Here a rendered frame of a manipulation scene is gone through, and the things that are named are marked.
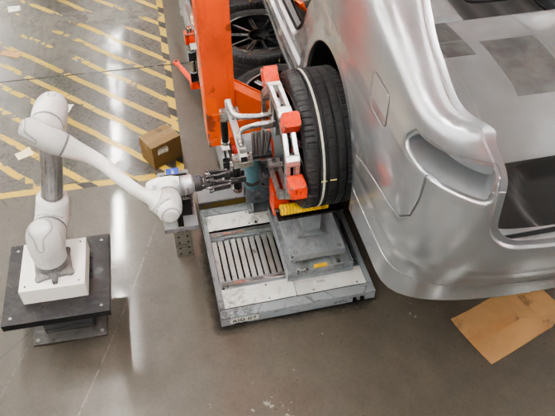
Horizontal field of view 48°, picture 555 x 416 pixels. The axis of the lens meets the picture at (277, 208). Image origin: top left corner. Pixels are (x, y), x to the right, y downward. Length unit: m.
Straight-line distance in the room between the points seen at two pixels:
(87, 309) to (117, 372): 0.36
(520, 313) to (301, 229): 1.23
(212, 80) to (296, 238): 0.94
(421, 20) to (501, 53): 1.29
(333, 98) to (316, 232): 0.92
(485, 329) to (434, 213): 1.46
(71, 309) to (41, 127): 0.94
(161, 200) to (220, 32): 0.91
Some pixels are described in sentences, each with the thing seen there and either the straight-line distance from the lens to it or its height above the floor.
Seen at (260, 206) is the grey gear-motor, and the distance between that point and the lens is 3.76.
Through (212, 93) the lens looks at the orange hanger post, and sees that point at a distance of 3.29.
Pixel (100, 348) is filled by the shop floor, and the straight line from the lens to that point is 3.38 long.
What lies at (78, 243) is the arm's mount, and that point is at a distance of 3.32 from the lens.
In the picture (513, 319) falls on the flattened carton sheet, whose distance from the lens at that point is 3.57.
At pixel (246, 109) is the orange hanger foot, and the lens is 3.42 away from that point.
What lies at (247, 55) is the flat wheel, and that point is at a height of 0.50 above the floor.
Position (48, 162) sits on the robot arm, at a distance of 2.98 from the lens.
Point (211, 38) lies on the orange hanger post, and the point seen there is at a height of 1.19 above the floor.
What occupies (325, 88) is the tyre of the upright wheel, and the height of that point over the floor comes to 1.17.
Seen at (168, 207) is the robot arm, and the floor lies 0.92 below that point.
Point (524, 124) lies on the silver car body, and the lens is 3.15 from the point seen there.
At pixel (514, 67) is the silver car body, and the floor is 1.04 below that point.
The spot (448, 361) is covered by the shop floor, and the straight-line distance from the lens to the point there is 3.34.
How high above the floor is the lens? 2.78
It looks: 46 degrees down
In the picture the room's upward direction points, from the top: straight up
